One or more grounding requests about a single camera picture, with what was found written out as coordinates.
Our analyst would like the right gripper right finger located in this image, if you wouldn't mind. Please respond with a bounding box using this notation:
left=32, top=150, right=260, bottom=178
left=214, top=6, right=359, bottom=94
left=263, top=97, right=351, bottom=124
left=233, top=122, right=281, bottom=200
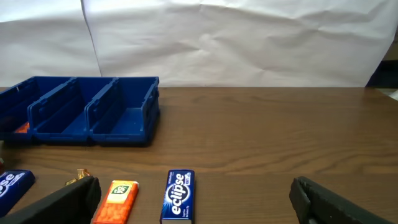
left=289, top=175, right=396, bottom=224

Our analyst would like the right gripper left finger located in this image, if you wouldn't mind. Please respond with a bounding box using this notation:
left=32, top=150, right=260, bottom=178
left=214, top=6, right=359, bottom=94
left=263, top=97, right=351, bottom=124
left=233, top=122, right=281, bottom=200
left=0, top=175, right=102, bottom=224

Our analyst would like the blue candy pack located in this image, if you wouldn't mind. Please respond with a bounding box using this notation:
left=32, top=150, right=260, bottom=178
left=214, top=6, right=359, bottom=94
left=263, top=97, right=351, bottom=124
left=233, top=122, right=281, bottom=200
left=0, top=169, right=36, bottom=218
left=159, top=169, right=196, bottom=224

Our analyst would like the gold wrapped candy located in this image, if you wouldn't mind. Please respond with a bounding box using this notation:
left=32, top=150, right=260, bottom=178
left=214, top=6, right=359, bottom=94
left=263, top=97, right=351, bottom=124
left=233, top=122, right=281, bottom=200
left=64, top=168, right=91, bottom=187

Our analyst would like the blue tray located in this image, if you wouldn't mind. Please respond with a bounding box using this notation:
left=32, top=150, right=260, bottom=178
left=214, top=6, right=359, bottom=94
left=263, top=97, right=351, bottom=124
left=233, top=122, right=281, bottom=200
left=0, top=76, right=160, bottom=146

